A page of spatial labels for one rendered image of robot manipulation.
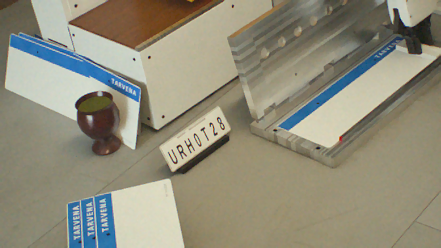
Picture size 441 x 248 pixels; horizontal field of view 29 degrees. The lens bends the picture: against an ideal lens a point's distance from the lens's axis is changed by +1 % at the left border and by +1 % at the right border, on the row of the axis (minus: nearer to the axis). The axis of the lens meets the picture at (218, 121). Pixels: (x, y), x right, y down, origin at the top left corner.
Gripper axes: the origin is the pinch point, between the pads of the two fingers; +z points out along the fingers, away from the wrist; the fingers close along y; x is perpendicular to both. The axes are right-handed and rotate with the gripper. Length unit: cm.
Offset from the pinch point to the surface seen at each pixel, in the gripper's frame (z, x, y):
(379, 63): 1.8, 4.9, -7.7
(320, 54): -5.1, 10.3, -18.1
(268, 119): 0.1, 10.9, -35.6
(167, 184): -6, 3, -67
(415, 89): 4.0, -6.7, -12.4
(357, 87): 2.1, 3.4, -17.3
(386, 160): 7.6, -12.6, -31.5
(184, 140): -4, 17, -52
